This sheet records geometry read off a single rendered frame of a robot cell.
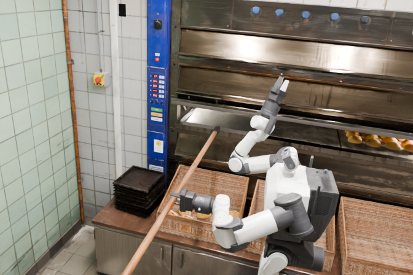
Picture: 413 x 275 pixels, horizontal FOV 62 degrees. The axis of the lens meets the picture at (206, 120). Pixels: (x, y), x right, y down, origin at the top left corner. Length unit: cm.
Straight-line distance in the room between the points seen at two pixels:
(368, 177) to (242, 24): 135
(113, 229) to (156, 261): 37
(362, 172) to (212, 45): 135
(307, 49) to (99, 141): 179
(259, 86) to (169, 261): 135
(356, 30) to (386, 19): 17
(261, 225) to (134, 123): 164
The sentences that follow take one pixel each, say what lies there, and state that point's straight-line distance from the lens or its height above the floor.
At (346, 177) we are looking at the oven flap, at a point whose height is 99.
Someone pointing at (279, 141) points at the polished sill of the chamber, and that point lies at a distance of 250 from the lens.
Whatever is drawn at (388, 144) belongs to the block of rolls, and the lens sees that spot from 273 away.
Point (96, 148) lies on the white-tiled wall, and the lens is 305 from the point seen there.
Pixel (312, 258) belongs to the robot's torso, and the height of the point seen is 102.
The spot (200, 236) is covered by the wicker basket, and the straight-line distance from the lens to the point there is 242.
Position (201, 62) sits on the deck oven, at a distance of 243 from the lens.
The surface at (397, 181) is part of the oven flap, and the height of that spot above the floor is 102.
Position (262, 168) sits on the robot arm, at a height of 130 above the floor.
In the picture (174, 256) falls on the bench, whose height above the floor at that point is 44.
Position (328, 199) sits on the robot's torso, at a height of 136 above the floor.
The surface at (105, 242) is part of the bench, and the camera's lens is 272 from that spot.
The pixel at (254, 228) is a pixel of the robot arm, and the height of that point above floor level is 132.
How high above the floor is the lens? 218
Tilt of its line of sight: 22 degrees down
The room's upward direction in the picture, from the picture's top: 4 degrees clockwise
